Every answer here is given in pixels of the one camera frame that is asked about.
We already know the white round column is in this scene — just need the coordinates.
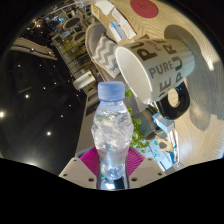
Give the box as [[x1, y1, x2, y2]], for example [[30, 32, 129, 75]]
[[72, 70, 96, 91]]

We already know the small blue-white carton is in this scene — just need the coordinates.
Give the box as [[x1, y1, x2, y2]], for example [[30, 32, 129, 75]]
[[152, 112, 176, 134]]

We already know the white lettered mug, black handle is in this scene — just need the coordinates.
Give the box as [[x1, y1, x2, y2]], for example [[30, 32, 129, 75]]
[[114, 35, 196, 120]]

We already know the flat round red coaster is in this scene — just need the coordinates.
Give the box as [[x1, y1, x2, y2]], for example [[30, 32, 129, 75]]
[[129, 0, 159, 19]]

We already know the clear blue-capped water bottle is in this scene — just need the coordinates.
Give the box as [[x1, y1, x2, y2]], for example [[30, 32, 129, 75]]
[[90, 80, 134, 183]]

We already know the green potted plant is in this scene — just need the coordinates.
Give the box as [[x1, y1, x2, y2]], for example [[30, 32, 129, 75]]
[[124, 89, 161, 154]]

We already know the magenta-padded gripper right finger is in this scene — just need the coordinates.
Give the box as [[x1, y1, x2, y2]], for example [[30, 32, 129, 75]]
[[125, 146, 167, 190]]

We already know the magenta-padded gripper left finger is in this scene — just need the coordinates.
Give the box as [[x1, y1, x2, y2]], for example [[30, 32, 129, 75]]
[[58, 146, 101, 190]]

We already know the white paper napkin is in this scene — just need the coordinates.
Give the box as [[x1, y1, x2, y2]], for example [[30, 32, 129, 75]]
[[95, 0, 116, 16]]

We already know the group of dining chairs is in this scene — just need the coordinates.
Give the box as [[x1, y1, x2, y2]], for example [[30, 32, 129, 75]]
[[61, 16, 88, 44]]

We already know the group of ceiling lights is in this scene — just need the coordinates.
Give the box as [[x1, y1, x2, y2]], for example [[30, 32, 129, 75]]
[[0, 93, 68, 168]]

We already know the grey curved sofa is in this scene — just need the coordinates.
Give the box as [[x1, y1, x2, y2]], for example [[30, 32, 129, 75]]
[[84, 21, 118, 81]]

